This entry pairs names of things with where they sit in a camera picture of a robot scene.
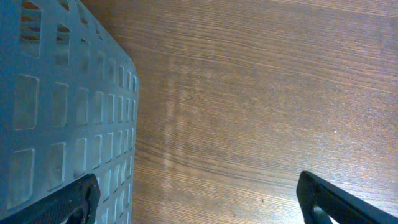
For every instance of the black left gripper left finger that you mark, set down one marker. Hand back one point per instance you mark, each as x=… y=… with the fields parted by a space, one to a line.
x=75 y=203

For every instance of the grey plastic basket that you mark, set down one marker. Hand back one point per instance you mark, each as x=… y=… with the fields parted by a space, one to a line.
x=69 y=97

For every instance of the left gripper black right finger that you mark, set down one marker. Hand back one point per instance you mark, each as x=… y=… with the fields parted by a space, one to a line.
x=323 y=202

